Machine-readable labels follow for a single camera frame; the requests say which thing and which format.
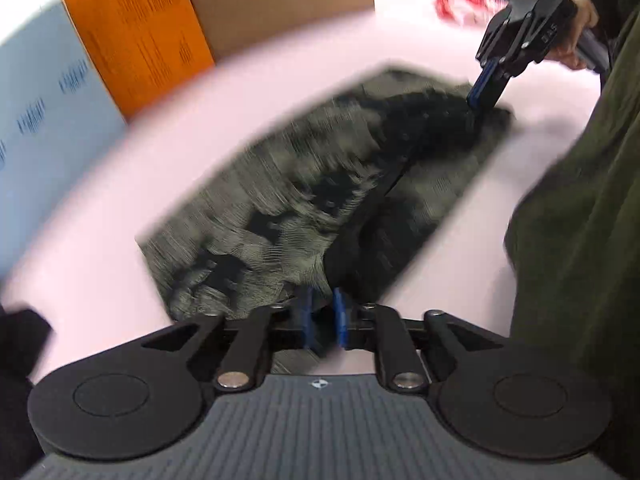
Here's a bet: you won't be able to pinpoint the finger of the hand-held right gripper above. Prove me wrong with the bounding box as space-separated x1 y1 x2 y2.
466 57 512 114

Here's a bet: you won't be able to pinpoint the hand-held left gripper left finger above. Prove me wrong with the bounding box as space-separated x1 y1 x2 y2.
141 287 316 394

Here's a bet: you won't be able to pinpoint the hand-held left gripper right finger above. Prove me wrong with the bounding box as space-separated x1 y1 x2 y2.
332 287 504 394

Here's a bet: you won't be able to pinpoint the black beige lace-patterned garment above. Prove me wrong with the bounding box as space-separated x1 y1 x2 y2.
136 62 516 376

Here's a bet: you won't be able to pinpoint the person's right hand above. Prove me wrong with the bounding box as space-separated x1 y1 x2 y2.
547 0 601 71

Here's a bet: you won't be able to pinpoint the person's green clothed torso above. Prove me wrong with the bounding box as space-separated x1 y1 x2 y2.
502 45 640 480

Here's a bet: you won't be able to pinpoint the brown cardboard box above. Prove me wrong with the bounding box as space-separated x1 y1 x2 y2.
175 0 376 59

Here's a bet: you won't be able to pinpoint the black garment with grey collar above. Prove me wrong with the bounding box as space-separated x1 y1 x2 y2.
0 302 55 480

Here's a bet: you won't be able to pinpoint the light blue cardboard box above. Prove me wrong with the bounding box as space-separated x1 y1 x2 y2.
0 2 129 281

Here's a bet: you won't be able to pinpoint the orange cardboard box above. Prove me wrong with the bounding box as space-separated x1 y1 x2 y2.
61 0 217 119

